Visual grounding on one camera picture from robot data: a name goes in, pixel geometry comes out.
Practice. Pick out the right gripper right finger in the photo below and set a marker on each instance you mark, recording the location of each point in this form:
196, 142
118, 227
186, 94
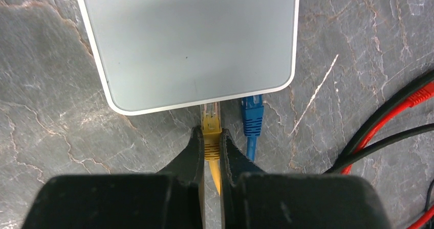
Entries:
233, 164

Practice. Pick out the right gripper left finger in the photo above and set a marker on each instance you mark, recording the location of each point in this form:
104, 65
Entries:
183, 206

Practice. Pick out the white network switch box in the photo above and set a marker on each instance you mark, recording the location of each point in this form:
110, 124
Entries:
158, 55

